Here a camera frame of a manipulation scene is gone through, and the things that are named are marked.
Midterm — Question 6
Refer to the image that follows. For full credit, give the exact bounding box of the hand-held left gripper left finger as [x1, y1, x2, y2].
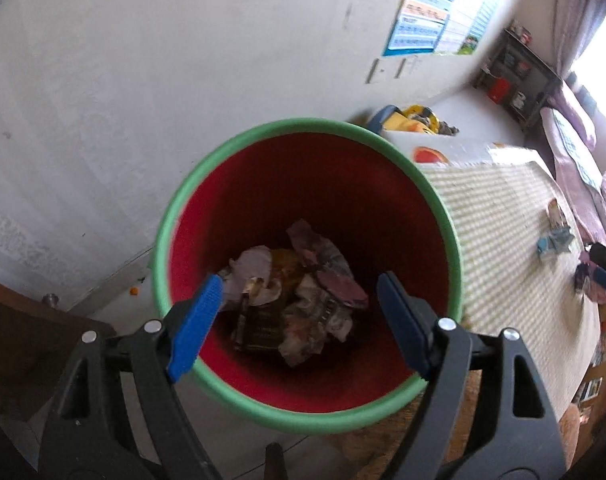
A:
[38, 274, 225, 480]

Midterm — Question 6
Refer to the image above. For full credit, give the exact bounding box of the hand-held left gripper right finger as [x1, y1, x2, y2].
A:
[377, 271, 566, 480]

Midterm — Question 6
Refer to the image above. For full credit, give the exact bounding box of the dark pink wrapper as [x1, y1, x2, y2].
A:
[575, 260, 606, 303]

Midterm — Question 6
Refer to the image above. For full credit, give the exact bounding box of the brown drink carton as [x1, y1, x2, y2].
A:
[233, 300, 296, 353]

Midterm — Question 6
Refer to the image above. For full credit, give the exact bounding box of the pale wrapper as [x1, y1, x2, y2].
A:
[217, 245, 284, 311]

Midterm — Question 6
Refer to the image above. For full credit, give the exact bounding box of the pink strawberry milk carton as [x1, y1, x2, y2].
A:
[285, 219, 370, 309]

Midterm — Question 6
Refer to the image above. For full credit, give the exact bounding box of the printed paper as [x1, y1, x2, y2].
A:
[278, 275, 355, 367]

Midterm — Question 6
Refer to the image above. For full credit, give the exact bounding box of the orange plastic wrapper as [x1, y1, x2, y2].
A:
[270, 249, 304, 281]

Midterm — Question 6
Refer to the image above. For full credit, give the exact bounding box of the red bucket with green rim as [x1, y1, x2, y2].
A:
[152, 118, 464, 435]

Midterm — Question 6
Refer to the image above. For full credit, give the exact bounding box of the blue crumpled wrapper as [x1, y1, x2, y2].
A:
[537, 227, 574, 261]

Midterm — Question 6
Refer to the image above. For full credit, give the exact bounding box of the wooden chair with stickers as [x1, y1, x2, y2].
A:
[573, 300, 606, 413]

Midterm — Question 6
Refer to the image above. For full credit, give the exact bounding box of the plaid blanket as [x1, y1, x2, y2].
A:
[540, 107, 606, 246]

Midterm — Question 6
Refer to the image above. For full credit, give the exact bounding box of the brown plush toy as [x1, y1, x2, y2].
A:
[333, 367, 581, 466]

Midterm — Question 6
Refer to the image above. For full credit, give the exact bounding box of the green striped tablecloth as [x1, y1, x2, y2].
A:
[418, 160, 601, 421]

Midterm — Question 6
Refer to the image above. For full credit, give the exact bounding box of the purple pillow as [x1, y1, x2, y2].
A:
[558, 82, 598, 151]

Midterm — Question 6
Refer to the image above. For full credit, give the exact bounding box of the dark wooden furniture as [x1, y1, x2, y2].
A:
[0, 275, 116, 416]

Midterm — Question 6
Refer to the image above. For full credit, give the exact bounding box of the white cardboard box orange print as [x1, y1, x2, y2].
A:
[383, 130, 544, 168]

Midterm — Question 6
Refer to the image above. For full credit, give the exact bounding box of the red box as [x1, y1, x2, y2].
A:
[488, 77, 511, 103]

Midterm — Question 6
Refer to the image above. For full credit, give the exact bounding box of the yellow toy truck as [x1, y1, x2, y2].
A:
[393, 105, 458, 137]

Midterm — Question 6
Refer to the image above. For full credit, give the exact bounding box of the black metal shelf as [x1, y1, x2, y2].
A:
[475, 27, 564, 131]

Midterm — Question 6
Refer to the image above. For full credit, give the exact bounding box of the bright window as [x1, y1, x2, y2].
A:
[570, 7, 606, 106]

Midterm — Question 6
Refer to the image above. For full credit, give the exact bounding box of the blue toy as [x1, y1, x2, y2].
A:
[368, 105, 399, 133]

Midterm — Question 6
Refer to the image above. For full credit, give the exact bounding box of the purple curtain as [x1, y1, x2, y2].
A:
[553, 0, 606, 76]

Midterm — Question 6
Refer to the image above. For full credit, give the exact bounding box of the white wall chart poster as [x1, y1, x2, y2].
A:
[435, 2, 486, 55]

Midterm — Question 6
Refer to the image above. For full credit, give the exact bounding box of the blue green wall poster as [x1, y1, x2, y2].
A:
[457, 0, 504, 56]

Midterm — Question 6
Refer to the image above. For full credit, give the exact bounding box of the blue wall chart poster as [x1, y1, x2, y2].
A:
[382, 0, 458, 57]

